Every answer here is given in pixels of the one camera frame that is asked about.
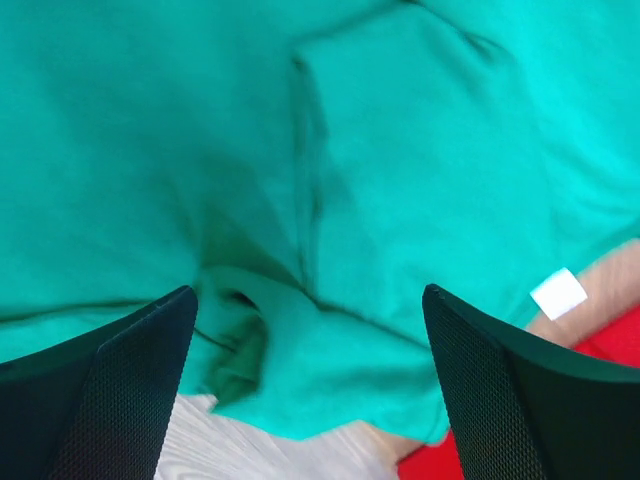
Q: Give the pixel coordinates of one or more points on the green t shirt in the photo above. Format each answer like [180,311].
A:
[308,167]

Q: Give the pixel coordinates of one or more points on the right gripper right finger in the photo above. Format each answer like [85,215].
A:
[521,407]

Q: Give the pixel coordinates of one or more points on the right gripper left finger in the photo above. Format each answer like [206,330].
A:
[97,406]

